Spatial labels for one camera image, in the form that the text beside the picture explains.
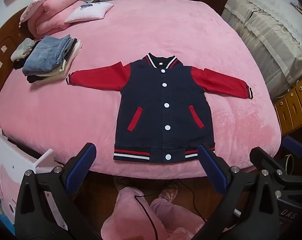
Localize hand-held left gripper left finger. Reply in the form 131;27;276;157
14;142;102;240

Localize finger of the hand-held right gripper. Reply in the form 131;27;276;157
249;147;295;188
281;135;302;159

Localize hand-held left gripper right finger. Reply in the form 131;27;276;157
191;143;287;240

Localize navy and red varsity jacket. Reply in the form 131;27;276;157
66;52;253;164

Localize wooden drawer cabinet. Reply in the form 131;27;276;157
274;76;302;136

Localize knitted slipper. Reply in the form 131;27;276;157
158;182;179;202
113;176;132;193

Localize person's pink pants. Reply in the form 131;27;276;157
101;187;207;240

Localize white and pink box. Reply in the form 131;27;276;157
0;126;69;236

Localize folded cream garment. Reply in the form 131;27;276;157
35;41;83;83

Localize folded black garment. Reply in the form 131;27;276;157
13;59;45;84

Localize sofa with beige cover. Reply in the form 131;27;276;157
221;0;302;98

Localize folded blue jeans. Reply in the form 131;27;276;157
22;35;76;77

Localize folded grey cloth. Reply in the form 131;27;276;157
11;38;40;62

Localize brown wooden headboard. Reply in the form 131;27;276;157
0;17;34;105

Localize pink bed blanket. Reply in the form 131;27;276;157
0;0;283;180

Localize white printed pillow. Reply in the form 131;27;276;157
64;1;114;23

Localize folded pink quilt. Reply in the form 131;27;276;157
19;0;85;37

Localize beige cable loop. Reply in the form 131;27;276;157
285;154;295;173

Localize black cable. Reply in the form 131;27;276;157
134;194;158;240
176;179;207;222

